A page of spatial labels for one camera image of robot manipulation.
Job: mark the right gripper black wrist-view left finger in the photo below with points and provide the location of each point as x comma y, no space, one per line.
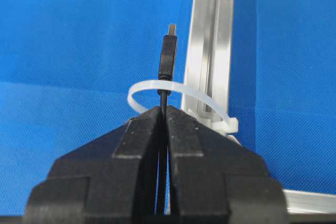
111,179

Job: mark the blue table mat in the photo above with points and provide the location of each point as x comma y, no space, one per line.
67,65

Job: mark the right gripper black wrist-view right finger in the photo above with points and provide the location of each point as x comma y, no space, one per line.
215,180

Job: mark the silver aluminium extrusion frame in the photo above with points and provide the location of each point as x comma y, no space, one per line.
212,51

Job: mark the white zip tie loop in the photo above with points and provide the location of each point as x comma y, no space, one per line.
226,124

